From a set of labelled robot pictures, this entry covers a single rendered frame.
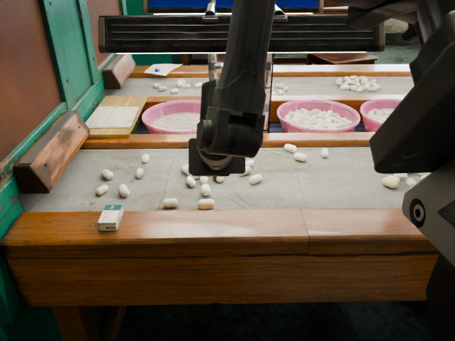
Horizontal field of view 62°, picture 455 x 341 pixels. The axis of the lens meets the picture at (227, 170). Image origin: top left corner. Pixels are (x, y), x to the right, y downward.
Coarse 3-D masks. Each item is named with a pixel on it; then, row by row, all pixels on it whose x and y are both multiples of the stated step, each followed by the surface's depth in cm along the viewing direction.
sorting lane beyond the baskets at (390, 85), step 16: (128, 80) 164; (144, 80) 164; (160, 80) 164; (176, 80) 164; (192, 80) 164; (208, 80) 164; (288, 80) 164; (304, 80) 164; (320, 80) 164; (336, 80) 164; (368, 80) 164; (384, 80) 164; (400, 80) 164; (160, 96) 147
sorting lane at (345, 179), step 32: (96, 160) 103; (128, 160) 103; (160, 160) 103; (256, 160) 103; (288, 160) 103; (320, 160) 103; (352, 160) 103; (64, 192) 89; (160, 192) 89; (192, 192) 89; (224, 192) 89; (256, 192) 89; (288, 192) 89; (320, 192) 89; (352, 192) 89; (384, 192) 89
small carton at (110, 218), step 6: (120, 204) 78; (108, 210) 76; (114, 210) 76; (120, 210) 76; (102, 216) 74; (108, 216) 74; (114, 216) 74; (120, 216) 76; (102, 222) 73; (108, 222) 73; (114, 222) 73; (102, 228) 73; (108, 228) 73; (114, 228) 73
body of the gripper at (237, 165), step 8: (192, 144) 68; (192, 152) 68; (192, 160) 68; (200, 160) 68; (232, 160) 68; (240, 160) 68; (192, 168) 68; (200, 168) 68; (208, 168) 68; (216, 168) 65; (224, 168) 67; (232, 168) 68; (240, 168) 68
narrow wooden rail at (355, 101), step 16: (176, 96) 139; (192, 96) 139; (272, 96) 139; (288, 96) 139; (304, 96) 139; (320, 96) 139; (336, 96) 139; (352, 96) 139; (368, 96) 139; (384, 96) 139; (400, 96) 139; (176, 112) 137; (272, 112) 138
